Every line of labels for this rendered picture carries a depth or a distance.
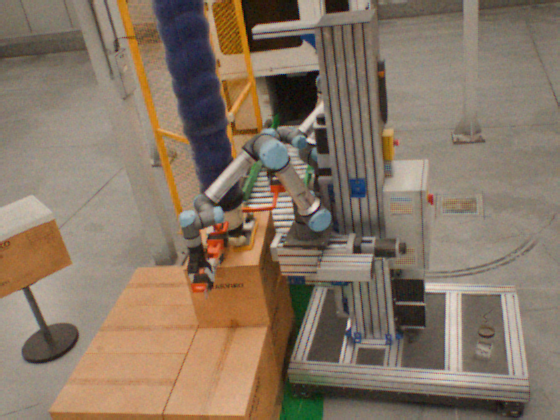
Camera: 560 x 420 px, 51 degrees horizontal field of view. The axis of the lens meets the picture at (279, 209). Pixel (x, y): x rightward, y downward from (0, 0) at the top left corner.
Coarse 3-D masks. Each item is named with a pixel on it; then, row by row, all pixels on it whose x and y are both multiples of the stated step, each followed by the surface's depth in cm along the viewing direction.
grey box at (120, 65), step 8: (120, 48) 408; (112, 56) 393; (120, 56) 400; (112, 64) 396; (120, 64) 400; (128, 64) 411; (120, 72) 399; (128, 72) 411; (120, 80) 401; (128, 80) 410; (120, 88) 404; (128, 88) 409; (120, 96) 407
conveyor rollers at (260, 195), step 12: (288, 144) 528; (264, 168) 491; (300, 168) 484; (264, 180) 475; (252, 192) 461; (264, 192) 453; (252, 204) 443; (264, 204) 436; (288, 204) 431; (276, 216) 418; (288, 216) 415; (276, 228) 408; (288, 228) 400
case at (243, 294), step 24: (264, 216) 339; (264, 240) 319; (240, 264) 300; (264, 264) 314; (216, 288) 308; (240, 288) 306; (264, 288) 309; (216, 312) 316; (240, 312) 315; (264, 312) 313
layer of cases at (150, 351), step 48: (144, 288) 366; (288, 288) 375; (96, 336) 332; (144, 336) 325; (192, 336) 319; (240, 336) 313; (96, 384) 298; (144, 384) 293; (192, 384) 287; (240, 384) 282
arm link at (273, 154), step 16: (256, 144) 256; (272, 144) 249; (272, 160) 250; (288, 160) 256; (288, 176) 259; (288, 192) 266; (304, 192) 266; (304, 208) 271; (320, 208) 272; (320, 224) 274
